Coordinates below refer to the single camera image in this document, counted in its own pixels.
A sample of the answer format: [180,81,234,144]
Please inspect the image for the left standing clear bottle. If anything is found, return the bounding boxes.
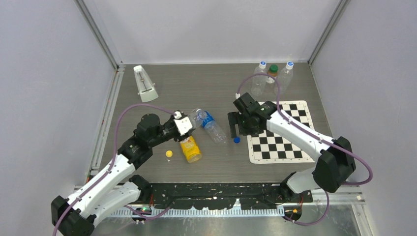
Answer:
[251,61,267,96]

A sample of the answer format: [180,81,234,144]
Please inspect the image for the right standing clear bottle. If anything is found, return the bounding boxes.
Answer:
[274,61,294,95]

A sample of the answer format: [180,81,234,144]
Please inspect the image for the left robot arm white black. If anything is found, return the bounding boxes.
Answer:
[51,111,198,236]

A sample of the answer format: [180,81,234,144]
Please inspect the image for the white metronome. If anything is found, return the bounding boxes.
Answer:
[133,65,159,103]

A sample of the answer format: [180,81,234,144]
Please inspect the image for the purple cable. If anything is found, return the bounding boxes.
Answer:
[52,103,178,236]
[235,73,374,227]

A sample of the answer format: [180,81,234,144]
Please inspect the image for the green cap brown bottle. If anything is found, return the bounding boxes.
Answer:
[267,64,279,85]

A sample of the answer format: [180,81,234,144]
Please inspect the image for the standing clear bottle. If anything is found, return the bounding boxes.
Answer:
[251,61,267,96]
[274,61,294,95]

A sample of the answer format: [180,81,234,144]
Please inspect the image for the clear bottle pepsi label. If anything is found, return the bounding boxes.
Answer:
[188,108,208,129]

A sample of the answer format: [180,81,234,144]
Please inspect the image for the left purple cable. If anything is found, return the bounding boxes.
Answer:
[52,103,178,236]

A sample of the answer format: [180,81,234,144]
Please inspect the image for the yellow bottle cap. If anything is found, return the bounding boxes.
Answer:
[165,150,173,158]

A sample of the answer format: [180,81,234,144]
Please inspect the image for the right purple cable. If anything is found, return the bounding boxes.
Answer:
[235,73,374,227]

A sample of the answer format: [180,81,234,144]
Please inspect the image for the yellow juice bottle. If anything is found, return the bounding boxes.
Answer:
[180,136,202,163]

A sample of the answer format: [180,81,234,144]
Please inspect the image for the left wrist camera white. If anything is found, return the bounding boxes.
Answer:
[173,111,193,136]

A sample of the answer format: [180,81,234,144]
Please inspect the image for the checkerboard calibration mat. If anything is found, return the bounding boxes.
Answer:
[247,100,314,164]

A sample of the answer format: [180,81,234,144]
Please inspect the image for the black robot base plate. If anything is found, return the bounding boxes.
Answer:
[131,182,313,218]

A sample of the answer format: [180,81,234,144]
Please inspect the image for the clear bottle blue label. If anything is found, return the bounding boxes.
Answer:
[202,111,226,144]

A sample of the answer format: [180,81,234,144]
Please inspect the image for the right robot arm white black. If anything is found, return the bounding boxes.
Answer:
[228,93,356,202]

